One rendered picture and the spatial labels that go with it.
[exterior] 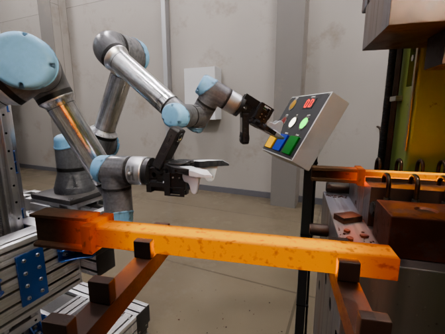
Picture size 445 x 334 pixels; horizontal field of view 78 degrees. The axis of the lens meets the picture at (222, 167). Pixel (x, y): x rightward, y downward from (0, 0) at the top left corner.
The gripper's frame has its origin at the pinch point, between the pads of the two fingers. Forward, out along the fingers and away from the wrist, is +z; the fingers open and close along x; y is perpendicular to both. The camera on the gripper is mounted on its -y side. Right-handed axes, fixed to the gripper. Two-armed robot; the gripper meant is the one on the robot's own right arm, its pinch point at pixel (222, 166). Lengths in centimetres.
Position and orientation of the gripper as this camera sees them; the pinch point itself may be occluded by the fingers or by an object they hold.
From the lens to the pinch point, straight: 66.1
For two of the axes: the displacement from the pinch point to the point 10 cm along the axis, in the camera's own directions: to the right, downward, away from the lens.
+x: -2.6, 1.9, -9.5
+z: 9.7, 0.5, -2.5
